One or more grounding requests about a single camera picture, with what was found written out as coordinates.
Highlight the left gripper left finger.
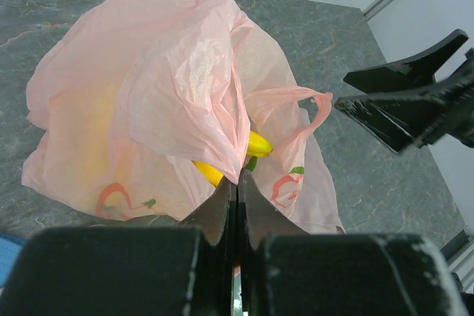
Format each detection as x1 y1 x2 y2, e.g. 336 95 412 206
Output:
1 181 234 315

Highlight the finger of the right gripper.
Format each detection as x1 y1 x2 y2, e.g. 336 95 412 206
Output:
344 29 468 93
335 71 473 154

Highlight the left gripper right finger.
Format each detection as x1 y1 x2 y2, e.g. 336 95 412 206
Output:
237 170 467 315

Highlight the yellow mango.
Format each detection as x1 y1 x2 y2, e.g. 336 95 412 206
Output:
193 161 224 187

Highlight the pink plastic bag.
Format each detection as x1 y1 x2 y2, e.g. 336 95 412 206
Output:
21 0 343 234

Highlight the yellow banana bunch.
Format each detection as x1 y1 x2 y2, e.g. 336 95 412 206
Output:
247 131 273 158

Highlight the aluminium rail front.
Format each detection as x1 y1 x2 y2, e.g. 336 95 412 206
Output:
441 230 473 295

